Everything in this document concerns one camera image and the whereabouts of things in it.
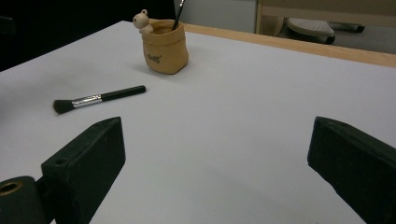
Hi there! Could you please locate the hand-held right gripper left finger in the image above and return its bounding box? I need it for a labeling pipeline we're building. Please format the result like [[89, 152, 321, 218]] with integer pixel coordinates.
[[41, 116, 127, 224]]

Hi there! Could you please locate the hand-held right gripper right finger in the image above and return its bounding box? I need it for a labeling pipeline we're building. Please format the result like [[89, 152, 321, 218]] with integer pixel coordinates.
[[306, 116, 396, 224]]

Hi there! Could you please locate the thick black makeup brush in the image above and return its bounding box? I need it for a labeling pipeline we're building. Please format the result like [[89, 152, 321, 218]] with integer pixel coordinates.
[[52, 84, 148, 116]]

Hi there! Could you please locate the tan bear brush holder cup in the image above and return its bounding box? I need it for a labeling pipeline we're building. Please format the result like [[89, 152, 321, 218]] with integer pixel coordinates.
[[133, 8, 190, 76]]

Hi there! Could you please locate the thin black makeup brush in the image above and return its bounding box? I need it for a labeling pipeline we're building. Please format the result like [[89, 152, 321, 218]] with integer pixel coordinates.
[[171, 0, 187, 32]]

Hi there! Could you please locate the wooden table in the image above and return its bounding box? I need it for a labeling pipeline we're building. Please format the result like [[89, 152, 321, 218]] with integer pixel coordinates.
[[148, 18, 396, 69]]

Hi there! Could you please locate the white table cover board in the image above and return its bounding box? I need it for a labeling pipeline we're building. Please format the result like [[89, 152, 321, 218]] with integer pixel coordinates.
[[0, 20, 396, 224]]

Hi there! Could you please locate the office chair base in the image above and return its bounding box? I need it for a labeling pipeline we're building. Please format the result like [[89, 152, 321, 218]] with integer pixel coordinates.
[[285, 17, 366, 46]]

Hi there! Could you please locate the light wooden desk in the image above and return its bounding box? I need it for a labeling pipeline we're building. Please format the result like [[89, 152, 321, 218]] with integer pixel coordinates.
[[255, 0, 396, 37]]

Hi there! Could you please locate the white cabinet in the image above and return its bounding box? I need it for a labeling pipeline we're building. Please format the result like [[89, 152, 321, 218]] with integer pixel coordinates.
[[173, 0, 260, 35]]

